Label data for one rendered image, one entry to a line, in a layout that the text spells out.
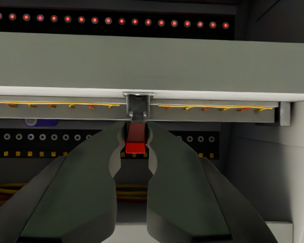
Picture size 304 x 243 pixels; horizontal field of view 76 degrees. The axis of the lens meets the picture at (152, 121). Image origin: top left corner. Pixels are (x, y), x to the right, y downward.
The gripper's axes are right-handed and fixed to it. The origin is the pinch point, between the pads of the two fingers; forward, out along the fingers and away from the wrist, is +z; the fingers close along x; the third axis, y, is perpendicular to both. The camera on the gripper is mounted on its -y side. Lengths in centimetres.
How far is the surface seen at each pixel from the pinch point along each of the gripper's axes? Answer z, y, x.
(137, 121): 2.6, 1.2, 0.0
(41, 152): 16.9, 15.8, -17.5
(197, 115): 8.2, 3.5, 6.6
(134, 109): 6.8, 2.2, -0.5
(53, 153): 16.9, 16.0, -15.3
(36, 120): 11.8, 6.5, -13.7
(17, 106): 8.5, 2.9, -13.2
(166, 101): 8.4, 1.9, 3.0
